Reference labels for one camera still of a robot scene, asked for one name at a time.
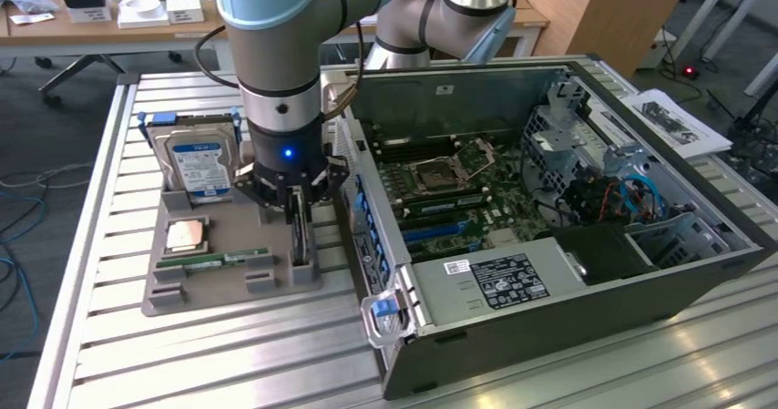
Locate metal disk bay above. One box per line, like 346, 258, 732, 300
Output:
622, 210, 731, 271

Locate red wire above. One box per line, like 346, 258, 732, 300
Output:
598, 180, 617, 221

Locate flat white box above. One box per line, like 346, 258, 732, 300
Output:
117, 7, 171, 30

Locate small white box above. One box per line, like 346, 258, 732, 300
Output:
166, 0, 205, 25

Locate blue disk caddy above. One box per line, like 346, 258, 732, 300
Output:
137, 107, 246, 200

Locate printed paper sheets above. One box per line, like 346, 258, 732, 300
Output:
620, 88, 735, 159

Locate black tripod stand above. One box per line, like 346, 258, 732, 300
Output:
704, 56, 778, 176

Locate grey parts rack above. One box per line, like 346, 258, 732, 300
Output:
141, 138, 324, 319

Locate green motherboard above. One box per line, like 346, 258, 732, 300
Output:
364, 121, 566, 264

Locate grey office chair base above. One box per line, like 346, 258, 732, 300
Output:
35, 52, 185, 107

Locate open dark PC case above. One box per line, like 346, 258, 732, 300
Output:
321, 60, 769, 401

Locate black RAM stick with sticker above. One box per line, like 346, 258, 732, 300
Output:
401, 194, 492, 220

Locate white table frame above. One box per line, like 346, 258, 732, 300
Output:
668, 0, 778, 98

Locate white wall box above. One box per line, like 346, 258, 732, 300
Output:
636, 39, 669, 76

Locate green RAM stick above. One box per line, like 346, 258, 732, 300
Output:
158, 247, 273, 270

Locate copper-toned CPU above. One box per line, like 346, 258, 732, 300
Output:
167, 220, 207, 253

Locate white tape roll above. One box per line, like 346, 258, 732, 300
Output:
119, 0, 165, 18

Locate hard disk with blue label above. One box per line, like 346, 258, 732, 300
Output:
151, 126, 239, 206

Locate white floor cable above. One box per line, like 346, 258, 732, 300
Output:
0, 162, 94, 190

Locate blue expansion slot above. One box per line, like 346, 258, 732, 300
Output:
404, 222, 465, 242

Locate grey power supply unit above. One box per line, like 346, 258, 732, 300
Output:
410, 238, 589, 328

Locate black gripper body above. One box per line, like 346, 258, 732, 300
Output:
251, 124, 328, 208

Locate blue wire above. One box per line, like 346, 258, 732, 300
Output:
622, 174, 670, 223

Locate graphics card with black cooler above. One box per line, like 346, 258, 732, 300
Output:
286, 185, 316, 268

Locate blue floor cable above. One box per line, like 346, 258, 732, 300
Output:
0, 189, 49, 363

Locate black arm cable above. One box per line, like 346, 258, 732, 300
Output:
195, 25, 245, 92

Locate white box with black lid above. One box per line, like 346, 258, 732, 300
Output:
62, 0, 114, 23

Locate metal socket cover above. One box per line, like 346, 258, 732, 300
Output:
453, 138, 498, 182

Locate wooden office desk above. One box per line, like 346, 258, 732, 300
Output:
0, 0, 221, 59
215, 7, 553, 71

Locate black RAM slot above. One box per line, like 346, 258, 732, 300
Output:
376, 135, 457, 151
380, 147, 458, 163

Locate CPU socket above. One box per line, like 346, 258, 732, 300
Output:
413, 158, 470, 196

